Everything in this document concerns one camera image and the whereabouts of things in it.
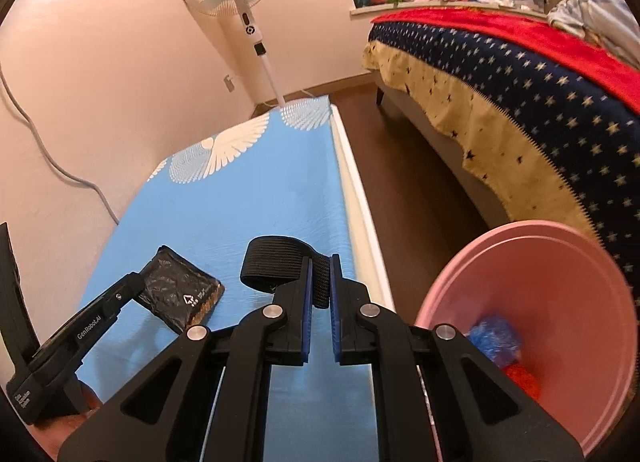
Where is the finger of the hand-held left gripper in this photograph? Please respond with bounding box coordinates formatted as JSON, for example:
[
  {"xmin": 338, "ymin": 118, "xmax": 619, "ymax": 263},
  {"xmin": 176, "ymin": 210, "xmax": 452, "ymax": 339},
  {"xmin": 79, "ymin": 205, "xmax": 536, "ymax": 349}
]
[{"xmin": 82, "ymin": 271, "xmax": 147, "ymax": 330}]

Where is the black plastic packet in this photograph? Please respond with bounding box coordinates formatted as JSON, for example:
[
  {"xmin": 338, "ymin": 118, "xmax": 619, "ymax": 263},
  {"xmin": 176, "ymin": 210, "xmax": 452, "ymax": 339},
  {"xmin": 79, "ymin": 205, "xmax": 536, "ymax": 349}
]
[{"xmin": 134, "ymin": 245, "xmax": 224, "ymax": 335}]

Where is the pink plastic basin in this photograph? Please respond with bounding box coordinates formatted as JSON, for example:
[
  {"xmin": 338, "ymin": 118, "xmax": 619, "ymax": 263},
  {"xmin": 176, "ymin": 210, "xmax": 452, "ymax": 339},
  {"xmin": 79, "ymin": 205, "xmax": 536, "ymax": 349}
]
[{"xmin": 415, "ymin": 220, "xmax": 630, "ymax": 458}]

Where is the red blanket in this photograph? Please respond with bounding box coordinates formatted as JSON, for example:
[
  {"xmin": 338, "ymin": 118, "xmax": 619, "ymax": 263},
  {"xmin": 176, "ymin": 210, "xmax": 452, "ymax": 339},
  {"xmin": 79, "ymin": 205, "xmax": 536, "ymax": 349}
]
[{"xmin": 372, "ymin": 7, "xmax": 640, "ymax": 116}]

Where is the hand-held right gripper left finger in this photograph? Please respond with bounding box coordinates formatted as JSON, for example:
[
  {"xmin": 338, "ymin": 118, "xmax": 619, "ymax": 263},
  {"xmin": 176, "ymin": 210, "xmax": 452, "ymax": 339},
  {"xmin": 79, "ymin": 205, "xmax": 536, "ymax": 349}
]
[{"xmin": 57, "ymin": 256, "xmax": 315, "ymax": 462}]

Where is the blue printed table cover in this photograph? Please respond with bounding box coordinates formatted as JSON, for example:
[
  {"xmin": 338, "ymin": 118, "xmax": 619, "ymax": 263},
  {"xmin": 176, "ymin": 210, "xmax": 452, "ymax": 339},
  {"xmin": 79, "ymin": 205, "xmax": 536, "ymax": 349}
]
[{"xmin": 75, "ymin": 96, "xmax": 381, "ymax": 462}]

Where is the navy star-print blanket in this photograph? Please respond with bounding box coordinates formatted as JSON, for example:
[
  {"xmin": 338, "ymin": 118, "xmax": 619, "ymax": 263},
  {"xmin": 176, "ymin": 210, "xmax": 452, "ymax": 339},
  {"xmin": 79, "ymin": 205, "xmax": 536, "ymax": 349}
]
[{"xmin": 362, "ymin": 20, "xmax": 640, "ymax": 303}]

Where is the grey wall cable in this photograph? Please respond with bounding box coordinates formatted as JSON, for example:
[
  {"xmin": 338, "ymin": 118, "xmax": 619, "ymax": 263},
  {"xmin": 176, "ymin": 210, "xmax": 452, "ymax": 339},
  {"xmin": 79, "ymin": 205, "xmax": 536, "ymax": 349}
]
[{"xmin": 0, "ymin": 62, "xmax": 121, "ymax": 225}]

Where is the black elastic strap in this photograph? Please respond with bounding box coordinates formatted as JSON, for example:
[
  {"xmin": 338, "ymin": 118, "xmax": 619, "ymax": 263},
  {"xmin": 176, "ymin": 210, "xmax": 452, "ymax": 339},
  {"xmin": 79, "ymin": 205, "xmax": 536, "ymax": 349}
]
[{"xmin": 240, "ymin": 236, "xmax": 332, "ymax": 309}]

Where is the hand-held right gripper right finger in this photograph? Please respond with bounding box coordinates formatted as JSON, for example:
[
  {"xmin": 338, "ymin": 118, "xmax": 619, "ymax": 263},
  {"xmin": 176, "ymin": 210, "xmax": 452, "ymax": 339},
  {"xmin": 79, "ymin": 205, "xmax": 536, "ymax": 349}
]
[{"xmin": 330, "ymin": 253, "xmax": 585, "ymax": 462}]

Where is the pale striped cloth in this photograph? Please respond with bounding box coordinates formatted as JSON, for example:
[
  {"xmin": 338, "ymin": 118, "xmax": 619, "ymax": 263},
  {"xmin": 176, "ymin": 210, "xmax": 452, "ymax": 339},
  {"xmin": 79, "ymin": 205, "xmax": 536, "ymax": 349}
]
[{"xmin": 547, "ymin": 0, "xmax": 640, "ymax": 70}]

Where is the blue bubble plastic bag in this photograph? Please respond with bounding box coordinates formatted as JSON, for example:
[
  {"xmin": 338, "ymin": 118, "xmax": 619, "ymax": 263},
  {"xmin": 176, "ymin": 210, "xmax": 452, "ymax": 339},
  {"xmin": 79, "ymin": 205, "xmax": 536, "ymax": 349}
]
[{"xmin": 467, "ymin": 315, "xmax": 523, "ymax": 368}]

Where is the orange plastic bag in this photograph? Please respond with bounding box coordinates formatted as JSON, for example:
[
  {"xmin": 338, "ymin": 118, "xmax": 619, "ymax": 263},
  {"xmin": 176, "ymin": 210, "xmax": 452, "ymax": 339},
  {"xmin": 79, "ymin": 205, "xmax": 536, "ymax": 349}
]
[{"xmin": 500, "ymin": 362, "xmax": 543, "ymax": 403}]

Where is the person's left hand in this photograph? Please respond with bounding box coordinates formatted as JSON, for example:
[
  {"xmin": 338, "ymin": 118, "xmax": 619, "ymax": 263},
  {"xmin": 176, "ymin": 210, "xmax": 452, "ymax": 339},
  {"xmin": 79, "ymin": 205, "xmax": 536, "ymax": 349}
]
[{"xmin": 37, "ymin": 377, "xmax": 107, "ymax": 462}]

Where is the grey bed frame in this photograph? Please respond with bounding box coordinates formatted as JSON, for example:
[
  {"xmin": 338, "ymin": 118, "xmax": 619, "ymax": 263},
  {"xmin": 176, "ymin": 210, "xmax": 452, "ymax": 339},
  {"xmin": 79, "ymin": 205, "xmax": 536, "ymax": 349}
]
[{"xmin": 372, "ymin": 77, "xmax": 516, "ymax": 223}]

